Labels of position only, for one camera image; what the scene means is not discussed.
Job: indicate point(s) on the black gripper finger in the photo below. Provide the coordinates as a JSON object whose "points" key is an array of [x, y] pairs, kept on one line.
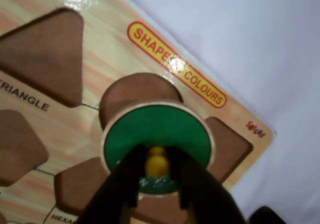
{"points": [[120, 184], [205, 196]]}

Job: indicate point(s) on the green circle piece yellow pin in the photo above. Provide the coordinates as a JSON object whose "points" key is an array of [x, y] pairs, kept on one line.
{"points": [[155, 126]]}

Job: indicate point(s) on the wooden shapes puzzle board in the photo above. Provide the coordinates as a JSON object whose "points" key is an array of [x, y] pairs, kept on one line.
{"points": [[100, 59]]}

